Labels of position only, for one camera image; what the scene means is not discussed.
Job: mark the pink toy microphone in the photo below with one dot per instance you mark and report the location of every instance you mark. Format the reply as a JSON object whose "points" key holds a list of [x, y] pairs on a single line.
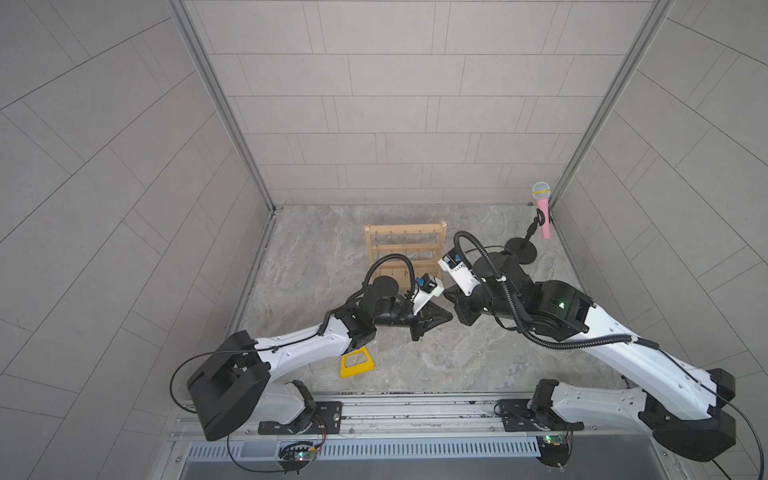
{"points": [[541, 192]]}

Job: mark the yellow triangular plastic frame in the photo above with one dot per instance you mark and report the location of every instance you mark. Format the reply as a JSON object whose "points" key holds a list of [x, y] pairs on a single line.
{"points": [[356, 362]]}

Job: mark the right green circuit board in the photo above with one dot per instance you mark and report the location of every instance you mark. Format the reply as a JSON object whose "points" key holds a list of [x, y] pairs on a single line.
{"points": [[554, 450]]}

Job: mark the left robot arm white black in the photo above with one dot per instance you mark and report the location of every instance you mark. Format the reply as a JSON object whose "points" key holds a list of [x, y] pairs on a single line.
{"points": [[241, 380]]}

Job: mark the wooden jewelry display stand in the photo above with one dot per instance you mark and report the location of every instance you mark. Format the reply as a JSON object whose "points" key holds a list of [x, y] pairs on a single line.
{"points": [[421, 243]]}

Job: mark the left green circuit board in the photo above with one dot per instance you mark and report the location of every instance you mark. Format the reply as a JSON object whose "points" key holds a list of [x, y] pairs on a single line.
{"points": [[296, 456]]}

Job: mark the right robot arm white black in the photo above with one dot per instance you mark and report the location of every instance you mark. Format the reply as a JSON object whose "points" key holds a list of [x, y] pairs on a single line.
{"points": [[685, 409]]}

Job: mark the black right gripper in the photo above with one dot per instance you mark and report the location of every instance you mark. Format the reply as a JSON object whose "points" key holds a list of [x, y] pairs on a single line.
{"points": [[459, 301]]}

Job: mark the aluminium mounting rail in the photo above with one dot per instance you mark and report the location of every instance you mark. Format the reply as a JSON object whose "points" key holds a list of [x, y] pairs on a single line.
{"points": [[420, 414]]}

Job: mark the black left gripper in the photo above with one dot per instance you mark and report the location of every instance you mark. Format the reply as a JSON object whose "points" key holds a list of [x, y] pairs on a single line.
{"points": [[421, 324]]}

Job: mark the green circuit board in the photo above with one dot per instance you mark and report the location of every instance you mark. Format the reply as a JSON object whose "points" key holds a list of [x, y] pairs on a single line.
{"points": [[554, 450], [296, 456]]}

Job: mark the black microphone stand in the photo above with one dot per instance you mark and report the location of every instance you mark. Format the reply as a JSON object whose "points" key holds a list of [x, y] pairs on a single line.
{"points": [[522, 247]]}

